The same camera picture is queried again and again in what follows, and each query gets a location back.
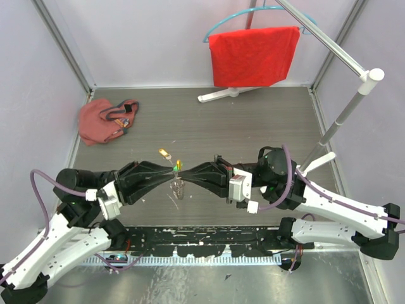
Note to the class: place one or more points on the key with yellow tag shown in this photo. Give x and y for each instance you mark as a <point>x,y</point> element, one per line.
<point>165,155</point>

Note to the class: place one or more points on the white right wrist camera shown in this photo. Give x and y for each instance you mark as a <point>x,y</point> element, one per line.
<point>239,191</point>

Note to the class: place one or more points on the teal clothes hanger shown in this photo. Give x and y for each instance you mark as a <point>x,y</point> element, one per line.
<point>253,19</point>

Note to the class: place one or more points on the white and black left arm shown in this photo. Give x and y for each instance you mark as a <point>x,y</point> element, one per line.
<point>84,224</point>

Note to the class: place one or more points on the slotted grey cable duct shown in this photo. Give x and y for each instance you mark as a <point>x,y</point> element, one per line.
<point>224,259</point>

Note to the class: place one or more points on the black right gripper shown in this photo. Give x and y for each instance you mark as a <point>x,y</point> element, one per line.
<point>217,175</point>

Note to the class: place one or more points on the white garment rack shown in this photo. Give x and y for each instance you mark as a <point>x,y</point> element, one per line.
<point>369,78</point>

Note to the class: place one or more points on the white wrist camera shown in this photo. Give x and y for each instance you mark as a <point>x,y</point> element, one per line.
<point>239,191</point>
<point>108,200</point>

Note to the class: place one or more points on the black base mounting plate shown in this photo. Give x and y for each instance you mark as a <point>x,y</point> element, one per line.
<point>207,241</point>

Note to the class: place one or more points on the large keyring with yellow grip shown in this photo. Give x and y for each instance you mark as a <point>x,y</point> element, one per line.
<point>177,184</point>

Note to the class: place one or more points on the red cloth on hanger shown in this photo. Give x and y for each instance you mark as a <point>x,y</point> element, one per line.
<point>257,57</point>

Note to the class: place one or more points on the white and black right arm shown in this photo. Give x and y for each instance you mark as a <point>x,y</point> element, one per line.
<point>275,181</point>

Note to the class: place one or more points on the crumpled dusty red garment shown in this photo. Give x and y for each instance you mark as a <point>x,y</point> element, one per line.
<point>99,122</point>

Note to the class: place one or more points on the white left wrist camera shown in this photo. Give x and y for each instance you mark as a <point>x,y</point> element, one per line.
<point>108,200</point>

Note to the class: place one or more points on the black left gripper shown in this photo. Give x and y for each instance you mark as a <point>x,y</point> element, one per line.
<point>135,180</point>

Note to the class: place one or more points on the aluminium frame post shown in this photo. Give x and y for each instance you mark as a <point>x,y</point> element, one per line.
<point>53,20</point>

